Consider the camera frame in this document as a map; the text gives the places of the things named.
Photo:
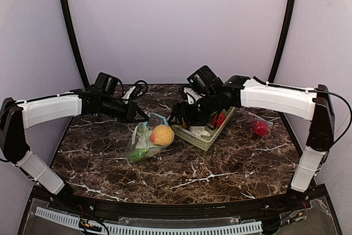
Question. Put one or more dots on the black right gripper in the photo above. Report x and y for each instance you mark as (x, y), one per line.
(180, 111)

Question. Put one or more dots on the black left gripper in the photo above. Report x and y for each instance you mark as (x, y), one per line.
(132, 111)

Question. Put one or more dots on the yellow peach toy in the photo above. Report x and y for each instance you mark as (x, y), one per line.
(162, 135)

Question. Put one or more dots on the white green cabbage toy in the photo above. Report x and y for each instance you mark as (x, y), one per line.
(143, 141)

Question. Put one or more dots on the clear zip bag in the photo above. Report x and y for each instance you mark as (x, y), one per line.
(247, 118)
(154, 121)

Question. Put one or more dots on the green leafy vegetable toy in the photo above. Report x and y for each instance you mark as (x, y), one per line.
(137, 155)

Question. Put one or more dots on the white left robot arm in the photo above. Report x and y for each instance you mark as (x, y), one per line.
(17, 116)

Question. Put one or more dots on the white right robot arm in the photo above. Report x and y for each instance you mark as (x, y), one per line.
(310, 104)

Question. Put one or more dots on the white garlic toy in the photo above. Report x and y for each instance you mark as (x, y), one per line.
(199, 131)

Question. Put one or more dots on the pale green perforated basket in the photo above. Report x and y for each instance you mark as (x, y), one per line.
(204, 143)

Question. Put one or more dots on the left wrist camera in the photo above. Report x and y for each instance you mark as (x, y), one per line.
(136, 91)

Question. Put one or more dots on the black table edge rail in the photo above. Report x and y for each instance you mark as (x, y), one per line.
(265, 209)

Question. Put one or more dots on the light blue cable duct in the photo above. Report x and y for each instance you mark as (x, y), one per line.
(129, 225)

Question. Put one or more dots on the black left frame post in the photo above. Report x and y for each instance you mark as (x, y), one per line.
(73, 42)

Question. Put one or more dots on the black frame post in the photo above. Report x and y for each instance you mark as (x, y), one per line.
(73, 42)
(282, 40)

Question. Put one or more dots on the black right frame post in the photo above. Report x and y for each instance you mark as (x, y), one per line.
(282, 40)

